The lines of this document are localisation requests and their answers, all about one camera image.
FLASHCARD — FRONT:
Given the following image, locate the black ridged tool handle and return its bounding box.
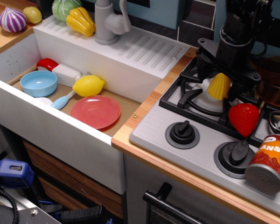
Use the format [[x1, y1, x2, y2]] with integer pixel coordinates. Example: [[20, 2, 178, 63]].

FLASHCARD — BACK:
[[58, 205, 107, 224]]

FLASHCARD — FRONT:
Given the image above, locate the light blue plastic bowl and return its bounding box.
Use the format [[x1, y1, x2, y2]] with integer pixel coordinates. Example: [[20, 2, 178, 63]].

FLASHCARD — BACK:
[[20, 70, 57, 98]]

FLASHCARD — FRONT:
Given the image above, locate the black oven door handle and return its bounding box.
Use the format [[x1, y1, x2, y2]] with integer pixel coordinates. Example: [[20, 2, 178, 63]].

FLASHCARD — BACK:
[[143, 182, 203, 224]]

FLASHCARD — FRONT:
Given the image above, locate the blue clamp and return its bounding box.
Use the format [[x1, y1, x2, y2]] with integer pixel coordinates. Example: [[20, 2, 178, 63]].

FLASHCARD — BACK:
[[0, 159, 34, 189]]

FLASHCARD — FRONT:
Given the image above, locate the orange transparent toy pot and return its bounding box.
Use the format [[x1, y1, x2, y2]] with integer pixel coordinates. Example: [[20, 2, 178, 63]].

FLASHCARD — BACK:
[[256, 56, 280, 107]]

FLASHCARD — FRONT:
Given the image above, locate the green toy cabbage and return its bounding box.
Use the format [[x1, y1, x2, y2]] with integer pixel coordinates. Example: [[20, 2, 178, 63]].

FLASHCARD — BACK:
[[52, 0, 83, 22]]

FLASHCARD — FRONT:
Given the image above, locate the black stove knob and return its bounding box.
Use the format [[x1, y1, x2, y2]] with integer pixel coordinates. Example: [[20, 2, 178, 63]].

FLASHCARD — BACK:
[[214, 140, 255, 179], [165, 120, 200, 150]]

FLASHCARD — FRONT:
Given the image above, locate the grey toy stove top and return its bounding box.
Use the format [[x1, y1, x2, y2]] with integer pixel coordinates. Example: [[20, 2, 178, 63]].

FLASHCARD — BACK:
[[129, 56, 280, 220]]

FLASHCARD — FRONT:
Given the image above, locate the grey toy faucet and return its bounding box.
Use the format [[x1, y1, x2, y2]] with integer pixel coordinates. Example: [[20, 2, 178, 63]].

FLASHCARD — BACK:
[[95, 0, 132, 45]]

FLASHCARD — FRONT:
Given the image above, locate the light blue toy spoon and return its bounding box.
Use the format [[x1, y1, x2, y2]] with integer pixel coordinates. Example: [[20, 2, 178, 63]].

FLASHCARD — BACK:
[[51, 91, 76, 110]]

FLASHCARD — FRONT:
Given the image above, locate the red toy strawberry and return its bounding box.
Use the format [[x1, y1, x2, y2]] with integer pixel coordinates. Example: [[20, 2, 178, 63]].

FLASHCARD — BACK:
[[228, 103, 259, 137]]

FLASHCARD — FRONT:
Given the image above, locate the yellow toy potato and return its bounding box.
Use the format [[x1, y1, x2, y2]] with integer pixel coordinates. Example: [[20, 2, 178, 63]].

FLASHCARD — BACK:
[[23, 7, 42, 24]]

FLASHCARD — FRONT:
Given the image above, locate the wooden drawer front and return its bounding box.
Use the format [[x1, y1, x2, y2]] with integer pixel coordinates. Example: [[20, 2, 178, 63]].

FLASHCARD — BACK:
[[23, 140, 124, 224]]

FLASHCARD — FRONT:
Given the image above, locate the yellow toy corn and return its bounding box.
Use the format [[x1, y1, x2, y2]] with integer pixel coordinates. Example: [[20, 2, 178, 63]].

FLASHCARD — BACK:
[[207, 73, 231, 101]]

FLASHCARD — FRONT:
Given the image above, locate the right black stove knob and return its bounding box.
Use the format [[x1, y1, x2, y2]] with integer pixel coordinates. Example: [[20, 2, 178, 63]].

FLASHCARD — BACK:
[[214, 140, 255, 179]]

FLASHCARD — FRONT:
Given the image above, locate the white toy sink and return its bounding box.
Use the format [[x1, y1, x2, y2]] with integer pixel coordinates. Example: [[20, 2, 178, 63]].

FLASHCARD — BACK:
[[0, 16, 191, 195]]

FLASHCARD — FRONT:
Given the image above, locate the yellow toy bell pepper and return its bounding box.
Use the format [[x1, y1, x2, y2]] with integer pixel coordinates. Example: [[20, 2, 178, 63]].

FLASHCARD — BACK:
[[66, 7, 96, 37]]

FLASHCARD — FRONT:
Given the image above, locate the white toy block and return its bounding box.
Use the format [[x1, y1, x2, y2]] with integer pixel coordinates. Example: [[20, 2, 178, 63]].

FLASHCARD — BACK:
[[52, 63, 82, 87]]

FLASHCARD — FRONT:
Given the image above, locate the pink plastic plate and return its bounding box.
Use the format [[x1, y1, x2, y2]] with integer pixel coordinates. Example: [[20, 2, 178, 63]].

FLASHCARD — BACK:
[[70, 95, 121, 129]]

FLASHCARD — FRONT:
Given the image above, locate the purple striped toy onion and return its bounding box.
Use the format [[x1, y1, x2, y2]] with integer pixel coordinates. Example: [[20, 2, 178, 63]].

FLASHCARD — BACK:
[[0, 7, 27, 33]]

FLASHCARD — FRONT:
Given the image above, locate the white round toy lid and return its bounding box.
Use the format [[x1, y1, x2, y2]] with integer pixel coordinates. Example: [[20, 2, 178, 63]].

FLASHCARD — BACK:
[[35, 97, 53, 106]]

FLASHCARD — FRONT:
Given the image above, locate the left black stove knob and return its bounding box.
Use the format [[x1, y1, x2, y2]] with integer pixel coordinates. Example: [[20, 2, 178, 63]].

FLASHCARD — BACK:
[[165, 120, 200, 150]]

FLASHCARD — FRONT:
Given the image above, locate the red and white toy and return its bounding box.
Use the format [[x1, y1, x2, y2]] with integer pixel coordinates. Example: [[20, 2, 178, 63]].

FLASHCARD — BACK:
[[36, 58, 59, 71]]

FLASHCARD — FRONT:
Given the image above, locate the orange toy beans can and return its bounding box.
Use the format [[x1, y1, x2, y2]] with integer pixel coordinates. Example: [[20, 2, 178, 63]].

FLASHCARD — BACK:
[[245, 134, 280, 194]]

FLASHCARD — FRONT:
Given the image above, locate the yellow toy lemon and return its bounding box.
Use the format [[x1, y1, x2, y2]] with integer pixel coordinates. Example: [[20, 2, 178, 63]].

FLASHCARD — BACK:
[[72, 75, 105, 97]]

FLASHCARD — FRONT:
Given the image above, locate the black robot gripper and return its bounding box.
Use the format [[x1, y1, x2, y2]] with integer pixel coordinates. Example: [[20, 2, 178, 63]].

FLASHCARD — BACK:
[[196, 25, 261, 101]]

